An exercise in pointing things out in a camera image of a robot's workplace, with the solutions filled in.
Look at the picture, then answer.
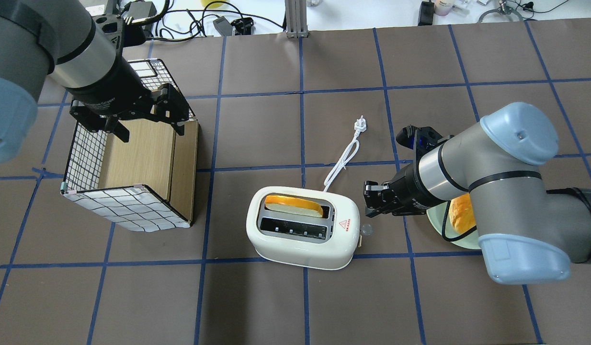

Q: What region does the light green plate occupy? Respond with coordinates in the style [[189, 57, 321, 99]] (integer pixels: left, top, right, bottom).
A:
[[426, 202, 480, 250]]

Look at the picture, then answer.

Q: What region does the white power cord with plug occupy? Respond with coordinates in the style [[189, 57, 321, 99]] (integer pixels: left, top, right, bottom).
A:
[[323, 115, 368, 192]]

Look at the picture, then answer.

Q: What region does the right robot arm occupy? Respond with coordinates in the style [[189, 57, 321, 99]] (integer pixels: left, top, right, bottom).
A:
[[364, 102, 591, 285]]

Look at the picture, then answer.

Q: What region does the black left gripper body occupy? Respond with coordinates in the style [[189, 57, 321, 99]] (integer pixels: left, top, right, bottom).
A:
[[68, 62, 168, 122]]

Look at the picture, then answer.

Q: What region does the orange triangular pastry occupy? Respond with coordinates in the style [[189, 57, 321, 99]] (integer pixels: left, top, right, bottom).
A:
[[448, 194, 477, 234]]

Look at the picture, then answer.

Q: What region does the yellow toast slice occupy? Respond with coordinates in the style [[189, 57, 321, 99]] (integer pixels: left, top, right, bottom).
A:
[[264, 195, 324, 218]]

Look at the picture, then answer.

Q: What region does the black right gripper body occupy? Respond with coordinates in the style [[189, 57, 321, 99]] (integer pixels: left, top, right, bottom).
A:
[[382, 163, 432, 216]]

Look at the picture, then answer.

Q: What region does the wire basket rack with wood shelf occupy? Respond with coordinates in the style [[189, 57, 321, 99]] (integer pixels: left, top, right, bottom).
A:
[[60, 58, 199, 232]]

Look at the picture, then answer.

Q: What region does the white two-slot toaster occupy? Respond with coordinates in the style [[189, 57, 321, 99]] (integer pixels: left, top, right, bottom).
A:
[[246, 186, 360, 270]]

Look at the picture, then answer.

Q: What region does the aluminium frame post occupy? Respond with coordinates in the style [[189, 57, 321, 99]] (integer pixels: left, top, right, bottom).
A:
[[284, 0, 309, 38]]

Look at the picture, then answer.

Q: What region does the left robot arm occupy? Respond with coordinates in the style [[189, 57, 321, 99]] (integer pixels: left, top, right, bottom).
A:
[[0, 0, 193, 163]]

